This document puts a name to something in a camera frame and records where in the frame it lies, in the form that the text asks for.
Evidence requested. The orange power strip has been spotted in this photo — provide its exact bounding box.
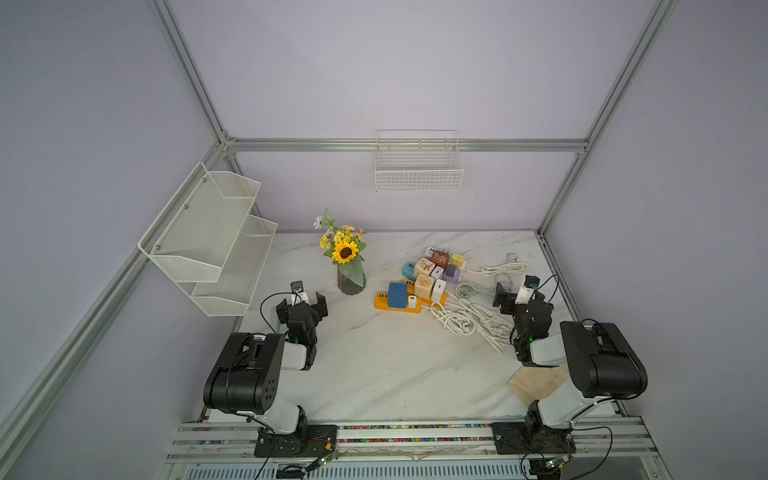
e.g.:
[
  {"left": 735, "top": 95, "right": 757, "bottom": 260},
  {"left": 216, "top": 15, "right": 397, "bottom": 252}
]
[
  {"left": 374, "top": 292, "right": 423, "bottom": 314},
  {"left": 403, "top": 275, "right": 447, "bottom": 305}
]

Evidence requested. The blue cube plug adapter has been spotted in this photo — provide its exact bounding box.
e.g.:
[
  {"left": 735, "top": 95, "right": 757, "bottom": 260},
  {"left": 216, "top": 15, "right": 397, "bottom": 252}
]
[{"left": 387, "top": 282, "right": 409, "bottom": 310}]

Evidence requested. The white charger plug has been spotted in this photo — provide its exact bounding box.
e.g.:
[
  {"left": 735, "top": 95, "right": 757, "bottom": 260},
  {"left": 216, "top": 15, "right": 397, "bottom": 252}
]
[{"left": 431, "top": 279, "right": 447, "bottom": 304}]

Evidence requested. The beige cube plug adapter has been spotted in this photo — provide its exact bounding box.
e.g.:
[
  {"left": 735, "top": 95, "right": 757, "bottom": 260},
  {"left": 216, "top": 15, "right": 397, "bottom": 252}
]
[{"left": 414, "top": 275, "right": 435, "bottom": 300}]

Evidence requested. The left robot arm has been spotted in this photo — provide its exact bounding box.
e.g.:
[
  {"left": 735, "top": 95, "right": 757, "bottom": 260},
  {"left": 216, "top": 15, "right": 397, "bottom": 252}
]
[{"left": 203, "top": 289, "right": 328, "bottom": 435}]

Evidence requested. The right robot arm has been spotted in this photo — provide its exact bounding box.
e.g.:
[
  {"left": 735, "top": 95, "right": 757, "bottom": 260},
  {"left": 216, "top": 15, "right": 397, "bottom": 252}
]
[{"left": 493, "top": 276, "right": 648, "bottom": 437}]

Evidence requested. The dark grey ribbed vase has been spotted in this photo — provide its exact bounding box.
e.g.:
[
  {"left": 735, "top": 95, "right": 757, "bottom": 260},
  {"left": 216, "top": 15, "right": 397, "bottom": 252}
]
[{"left": 337, "top": 262, "right": 366, "bottom": 296}]

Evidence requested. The purple cube adapter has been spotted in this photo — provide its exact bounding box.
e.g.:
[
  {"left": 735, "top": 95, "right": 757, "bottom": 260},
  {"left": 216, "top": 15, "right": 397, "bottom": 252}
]
[{"left": 442, "top": 264, "right": 461, "bottom": 284}]

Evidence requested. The yellow cube adapter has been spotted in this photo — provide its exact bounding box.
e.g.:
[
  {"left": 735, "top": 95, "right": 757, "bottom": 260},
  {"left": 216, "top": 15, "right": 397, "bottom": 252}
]
[{"left": 451, "top": 253, "right": 466, "bottom": 269}]

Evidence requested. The sunflower bouquet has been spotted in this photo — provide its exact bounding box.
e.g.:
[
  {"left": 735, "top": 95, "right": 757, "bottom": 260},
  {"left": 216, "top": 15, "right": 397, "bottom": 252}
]
[{"left": 314, "top": 209, "right": 367, "bottom": 274}]

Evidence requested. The beige work glove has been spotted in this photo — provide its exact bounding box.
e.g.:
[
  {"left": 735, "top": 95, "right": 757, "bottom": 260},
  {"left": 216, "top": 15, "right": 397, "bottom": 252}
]
[{"left": 507, "top": 365, "right": 570, "bottom": 406}]

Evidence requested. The brown cube adapter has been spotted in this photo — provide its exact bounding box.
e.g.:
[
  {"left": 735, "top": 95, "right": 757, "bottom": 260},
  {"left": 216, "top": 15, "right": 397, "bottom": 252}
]
[{"left": 430, "top": 250, "right": 451, "bottom": 269}]

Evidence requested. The pink butterfly cube adapter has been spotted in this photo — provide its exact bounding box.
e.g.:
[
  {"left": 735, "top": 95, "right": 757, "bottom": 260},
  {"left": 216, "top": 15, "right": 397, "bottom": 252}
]
[{"left": 414, "top": 257, "right": 436, "bottom": 277}]

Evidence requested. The teal power strip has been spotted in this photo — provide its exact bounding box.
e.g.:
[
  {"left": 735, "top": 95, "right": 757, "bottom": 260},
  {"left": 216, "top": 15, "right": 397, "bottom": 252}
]
[{"left": 401, "top": 262, "right": 416, "bottom": 281}]

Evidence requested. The white two-tier mesh shelf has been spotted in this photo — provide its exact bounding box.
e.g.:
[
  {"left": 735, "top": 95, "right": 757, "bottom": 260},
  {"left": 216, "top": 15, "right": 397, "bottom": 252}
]
[{"left": 138, "top": 163, "right": 277, "bottom": 317}]

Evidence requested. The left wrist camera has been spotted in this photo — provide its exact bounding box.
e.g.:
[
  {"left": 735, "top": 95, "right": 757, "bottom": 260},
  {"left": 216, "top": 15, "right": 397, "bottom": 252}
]
[{"left": 290, "top": 280, "right": 310, "bottom": 305}]

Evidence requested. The grey coiled cable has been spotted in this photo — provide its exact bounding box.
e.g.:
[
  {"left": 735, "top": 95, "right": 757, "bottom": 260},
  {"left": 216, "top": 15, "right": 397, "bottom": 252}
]
[{"left": 454, "top": 279, "right": 499, "bottom": 301}]

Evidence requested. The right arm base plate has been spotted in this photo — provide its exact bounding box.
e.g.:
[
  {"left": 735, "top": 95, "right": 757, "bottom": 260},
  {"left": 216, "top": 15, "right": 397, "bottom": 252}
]
[{"left": 491, "top": 422, "right": 576, "bottom": 455}]

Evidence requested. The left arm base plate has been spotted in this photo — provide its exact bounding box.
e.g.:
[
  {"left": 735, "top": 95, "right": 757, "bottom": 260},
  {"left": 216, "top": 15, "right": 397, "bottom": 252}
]
[{"left": 253, "top": 424, "right": 339, "bottom": 458}]

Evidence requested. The aluminium front rail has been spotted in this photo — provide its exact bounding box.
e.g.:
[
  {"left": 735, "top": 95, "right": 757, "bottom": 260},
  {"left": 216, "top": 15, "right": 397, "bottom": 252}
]
[{"left": 160, "top": 416, "right": 671, "bottom": 479}]

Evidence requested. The white wire wall basket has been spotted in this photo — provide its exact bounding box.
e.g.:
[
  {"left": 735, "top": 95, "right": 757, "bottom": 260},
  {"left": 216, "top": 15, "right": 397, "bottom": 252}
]
[{"left": 375, "top": 129, "right": 464, "bottom": 193}]

